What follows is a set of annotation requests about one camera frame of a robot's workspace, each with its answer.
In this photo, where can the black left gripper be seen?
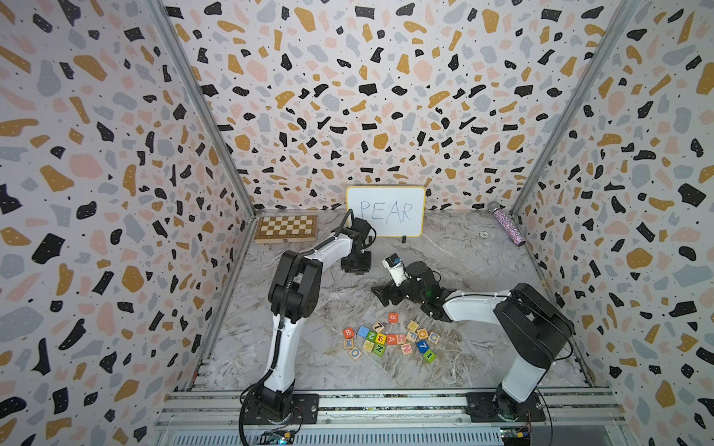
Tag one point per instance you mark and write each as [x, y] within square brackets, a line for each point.
[366, 267]

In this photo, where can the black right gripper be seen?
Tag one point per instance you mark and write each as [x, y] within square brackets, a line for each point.
[382, 296]

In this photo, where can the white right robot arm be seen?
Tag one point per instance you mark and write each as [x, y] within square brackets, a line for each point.
[537, 330]

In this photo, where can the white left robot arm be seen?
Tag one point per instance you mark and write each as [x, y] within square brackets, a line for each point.
[294, 295]

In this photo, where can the wooden C block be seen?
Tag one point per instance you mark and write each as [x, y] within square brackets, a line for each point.
[433, 338]

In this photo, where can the blue 7 block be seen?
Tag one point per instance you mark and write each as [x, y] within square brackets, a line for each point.
[422, 346]

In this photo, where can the wooden 7 block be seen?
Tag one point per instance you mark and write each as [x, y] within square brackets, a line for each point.
[378, 327]

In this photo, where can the yellow framed whiteboard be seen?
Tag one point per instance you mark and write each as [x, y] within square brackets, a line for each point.
[393, 211]

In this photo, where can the light blue block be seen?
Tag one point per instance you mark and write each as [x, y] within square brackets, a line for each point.
[363, 331]

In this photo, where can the green I block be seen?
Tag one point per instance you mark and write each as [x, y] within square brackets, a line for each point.
[429, 356]

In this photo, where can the green N block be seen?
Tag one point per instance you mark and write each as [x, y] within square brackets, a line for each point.
[379, 350]

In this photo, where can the wooden chessboard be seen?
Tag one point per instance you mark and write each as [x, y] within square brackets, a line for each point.
[287, 229]

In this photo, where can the wooden O block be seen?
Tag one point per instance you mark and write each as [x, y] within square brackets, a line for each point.
[355, 354]

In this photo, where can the pink glitter bottle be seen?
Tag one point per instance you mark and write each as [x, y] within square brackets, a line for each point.
[506, 223]

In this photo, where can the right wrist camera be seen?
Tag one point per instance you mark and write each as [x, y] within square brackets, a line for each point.
[395, 267]

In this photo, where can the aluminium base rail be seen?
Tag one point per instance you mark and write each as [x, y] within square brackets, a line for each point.
[555, 416]

